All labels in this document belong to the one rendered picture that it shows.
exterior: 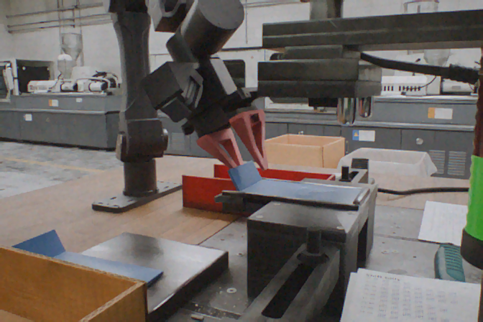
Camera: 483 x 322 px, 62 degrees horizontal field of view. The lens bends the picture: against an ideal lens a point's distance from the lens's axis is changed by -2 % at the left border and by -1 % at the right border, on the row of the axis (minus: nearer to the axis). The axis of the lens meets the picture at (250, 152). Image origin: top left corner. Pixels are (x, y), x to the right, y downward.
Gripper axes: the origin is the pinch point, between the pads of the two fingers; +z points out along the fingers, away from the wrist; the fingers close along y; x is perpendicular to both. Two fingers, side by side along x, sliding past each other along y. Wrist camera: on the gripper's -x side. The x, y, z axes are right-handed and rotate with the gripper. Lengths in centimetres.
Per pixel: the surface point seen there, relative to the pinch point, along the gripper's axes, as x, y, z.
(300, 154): 215, -71, 3
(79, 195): 10.1, -42.6, -11.3
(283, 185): 1.3, 2.3, 3.7
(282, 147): 216, -81, -6
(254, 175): 2.0, -1.1, 0.8
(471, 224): -27.2, 22.2, 6.9
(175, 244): -7.0, -10.9, 4.1
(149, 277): -16.1, -7.9, 5.2
